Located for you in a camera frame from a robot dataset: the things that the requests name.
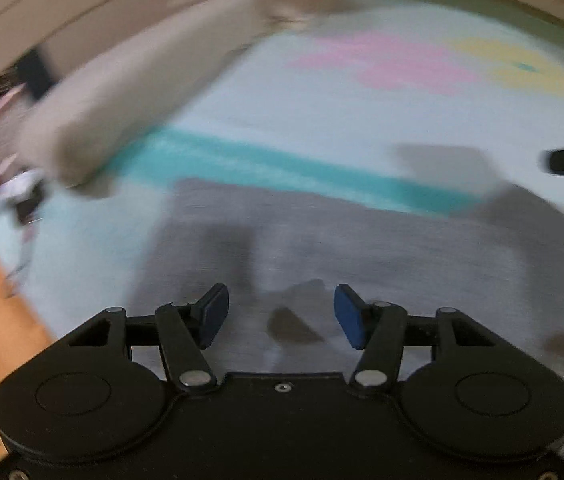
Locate wooden bed headboard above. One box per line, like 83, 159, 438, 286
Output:
0, 0, 564, 113

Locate grey pants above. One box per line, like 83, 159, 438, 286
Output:
124, 142, 564, 376

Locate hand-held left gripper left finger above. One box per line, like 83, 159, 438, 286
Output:
64, 283, 231, 392

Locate long white pillow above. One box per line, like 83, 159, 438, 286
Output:
16, 4, 269, 200

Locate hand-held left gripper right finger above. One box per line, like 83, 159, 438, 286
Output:
333, 283, 498, 395

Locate flower print bed sheet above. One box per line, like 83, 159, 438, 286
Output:
0, 0, 564, 376

